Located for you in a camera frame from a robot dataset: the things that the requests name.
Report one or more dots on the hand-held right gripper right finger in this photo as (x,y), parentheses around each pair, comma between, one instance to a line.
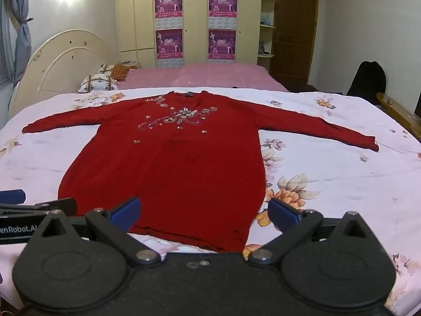
(282,216)

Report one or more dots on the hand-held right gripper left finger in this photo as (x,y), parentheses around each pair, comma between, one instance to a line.
(126,213)

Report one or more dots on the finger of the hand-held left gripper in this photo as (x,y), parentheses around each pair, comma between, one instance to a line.
(62,205)
(11,196)

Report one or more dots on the red embellished sweater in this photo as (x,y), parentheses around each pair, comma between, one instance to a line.
(171,177)

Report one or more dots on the white floral blanket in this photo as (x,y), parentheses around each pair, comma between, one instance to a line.
(329,171)

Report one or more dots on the white patterned pillow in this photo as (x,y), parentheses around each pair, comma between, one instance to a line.
(97,83)
(106,69)

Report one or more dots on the cream arched headboard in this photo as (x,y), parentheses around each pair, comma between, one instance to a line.
(59,65)

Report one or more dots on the orange brown pillow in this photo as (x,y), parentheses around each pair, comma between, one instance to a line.
(121,72)

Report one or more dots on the bedside clutter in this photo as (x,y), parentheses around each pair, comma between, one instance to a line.
(127,62)

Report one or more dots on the grey curtain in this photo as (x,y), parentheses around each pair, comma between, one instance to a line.
(21,39)

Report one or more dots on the pink bed sheet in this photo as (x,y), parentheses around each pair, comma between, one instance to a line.
(204,75)

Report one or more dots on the black chair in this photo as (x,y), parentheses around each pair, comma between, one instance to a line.
(366,79)

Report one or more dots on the dark shelf ornament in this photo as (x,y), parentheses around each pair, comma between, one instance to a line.
(262,48)

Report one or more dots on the brown wooden door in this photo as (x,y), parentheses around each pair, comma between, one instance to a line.
(294,33)

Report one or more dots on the cream corner shelf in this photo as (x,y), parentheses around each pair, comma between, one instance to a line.
(267,26)

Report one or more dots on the blue vase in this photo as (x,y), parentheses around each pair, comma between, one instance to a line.
(268,19)

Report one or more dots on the cream wardrobe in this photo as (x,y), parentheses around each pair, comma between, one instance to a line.
(194,23)

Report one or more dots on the purple wall poster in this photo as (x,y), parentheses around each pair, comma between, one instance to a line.
(223,2)
(168,3)
(222,44)
(169,43)

